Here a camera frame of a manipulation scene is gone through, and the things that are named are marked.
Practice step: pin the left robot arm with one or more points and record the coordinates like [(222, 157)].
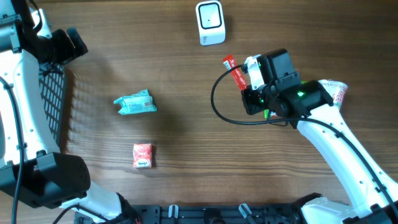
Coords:
[(33, 169)]

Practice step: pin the red small box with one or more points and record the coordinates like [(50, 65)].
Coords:
[(142, 156)]

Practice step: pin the instant noodle cup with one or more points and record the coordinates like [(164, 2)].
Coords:
[(336, 89)]

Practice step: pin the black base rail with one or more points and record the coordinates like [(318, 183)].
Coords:
[(267, 214)]

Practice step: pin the red snack stick packet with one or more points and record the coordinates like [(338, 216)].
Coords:
[(229, 62)]

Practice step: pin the green gummy candy bag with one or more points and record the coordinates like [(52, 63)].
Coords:
[(268, 113)]

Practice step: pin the white barcode scanner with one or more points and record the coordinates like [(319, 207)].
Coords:
[(210, 20)]

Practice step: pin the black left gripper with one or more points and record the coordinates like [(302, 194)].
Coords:
[(69, 52)]

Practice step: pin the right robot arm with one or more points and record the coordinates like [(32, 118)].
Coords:
[(277, 86)]

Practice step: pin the teal tissue pack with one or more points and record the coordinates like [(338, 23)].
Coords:
[(140, 102)]

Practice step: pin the grey plastic basket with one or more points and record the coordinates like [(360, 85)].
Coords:
[(52, 86)]

